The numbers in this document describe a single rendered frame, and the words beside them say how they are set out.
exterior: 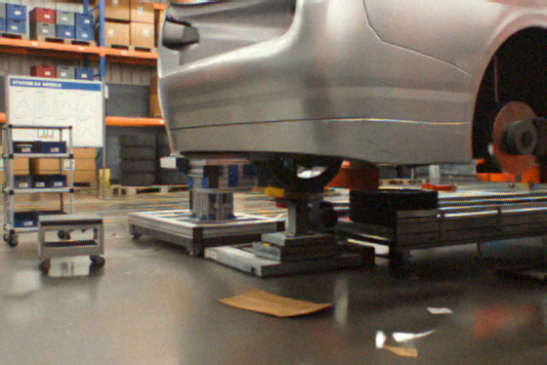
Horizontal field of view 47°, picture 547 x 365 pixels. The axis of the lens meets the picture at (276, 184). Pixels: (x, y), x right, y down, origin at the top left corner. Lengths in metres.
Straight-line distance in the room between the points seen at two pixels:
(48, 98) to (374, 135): 8.22
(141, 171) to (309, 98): 9.29
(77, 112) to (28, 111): 0.73
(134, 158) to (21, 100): 2.46
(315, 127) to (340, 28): 0.36
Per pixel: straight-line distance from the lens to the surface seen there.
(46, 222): 4.28
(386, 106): 2.25
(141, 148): 11.47
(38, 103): 10.06
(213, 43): 3.84
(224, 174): 4.90
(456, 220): 4.67
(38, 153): 5.50
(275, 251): 4.02
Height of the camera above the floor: 0.79
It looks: 3 degrees down
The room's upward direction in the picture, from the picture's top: straight up
